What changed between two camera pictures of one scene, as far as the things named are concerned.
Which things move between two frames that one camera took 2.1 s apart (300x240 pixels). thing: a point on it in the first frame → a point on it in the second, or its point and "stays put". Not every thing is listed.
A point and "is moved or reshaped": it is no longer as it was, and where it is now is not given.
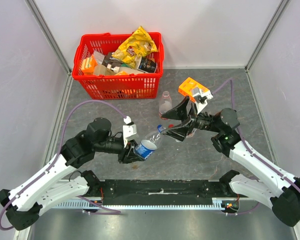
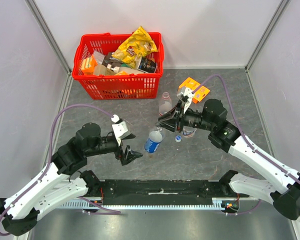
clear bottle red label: [165, 104] stays put
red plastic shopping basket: [138, 86] stays put
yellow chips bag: [138, 45] stays put
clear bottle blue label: [145, 149] is moved or reshaped
